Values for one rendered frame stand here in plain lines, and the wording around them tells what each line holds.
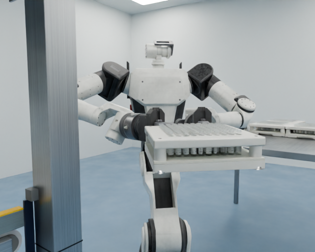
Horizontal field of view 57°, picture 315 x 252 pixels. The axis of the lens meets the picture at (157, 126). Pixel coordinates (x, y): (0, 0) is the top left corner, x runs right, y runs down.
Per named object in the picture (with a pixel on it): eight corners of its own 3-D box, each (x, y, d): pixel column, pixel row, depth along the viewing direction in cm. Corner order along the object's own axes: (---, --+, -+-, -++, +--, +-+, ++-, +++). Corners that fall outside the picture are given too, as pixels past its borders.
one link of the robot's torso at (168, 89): (120, 131, 155) (119, 63, 151) (182, 130, 160) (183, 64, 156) (122, 140, 126) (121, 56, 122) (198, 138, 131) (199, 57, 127)
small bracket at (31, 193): (32, 196, 52) (31, 186, 52) (39, 199, 51) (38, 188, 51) (24, 199, 51) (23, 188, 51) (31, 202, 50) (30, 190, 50)
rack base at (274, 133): (261, 130, 225) (262, 127, 225) (295, 133, 209) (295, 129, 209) (248, 133, 207) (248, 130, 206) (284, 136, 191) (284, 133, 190)
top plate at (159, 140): (266, 146, 63) (266, 136, 63) (153, 149, 60) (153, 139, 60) (226, 130, 87) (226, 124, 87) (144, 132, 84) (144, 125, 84)
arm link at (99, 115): (133, 110, 100) (100, 98, 103) (122, 133, 97) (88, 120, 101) (137, 117, 106) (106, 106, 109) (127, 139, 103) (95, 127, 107)
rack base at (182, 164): (265, 168, 64) (265, 157, 63) (153, 173, 61) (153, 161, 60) (225, 147, 88) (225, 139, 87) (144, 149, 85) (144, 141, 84)
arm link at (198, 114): (219, 106, 89) (211, 106, 101) (188, 106, 89) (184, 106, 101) (218, 147, 90) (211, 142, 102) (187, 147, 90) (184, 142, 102)
